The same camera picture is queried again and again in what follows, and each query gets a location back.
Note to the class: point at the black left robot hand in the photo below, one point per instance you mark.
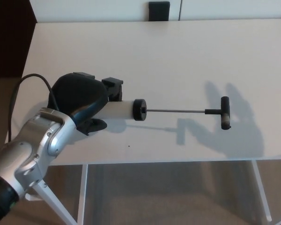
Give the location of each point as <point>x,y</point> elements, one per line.
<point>79,93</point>

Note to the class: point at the dark brown wooden cabinet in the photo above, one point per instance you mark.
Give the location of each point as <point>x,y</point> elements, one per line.
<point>7,39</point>

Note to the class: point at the white cabinet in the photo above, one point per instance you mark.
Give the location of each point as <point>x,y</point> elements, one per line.
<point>84,10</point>

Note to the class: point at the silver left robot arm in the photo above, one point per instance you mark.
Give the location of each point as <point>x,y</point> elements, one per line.
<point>37,140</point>

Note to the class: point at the white plastic desk hook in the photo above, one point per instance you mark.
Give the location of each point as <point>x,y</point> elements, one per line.
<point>34,198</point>

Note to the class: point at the white metal desk leg frame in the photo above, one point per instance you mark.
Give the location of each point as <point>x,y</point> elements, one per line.
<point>261,192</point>
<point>83,194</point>

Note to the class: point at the black wall box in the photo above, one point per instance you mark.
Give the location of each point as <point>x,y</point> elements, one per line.
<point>159,11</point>

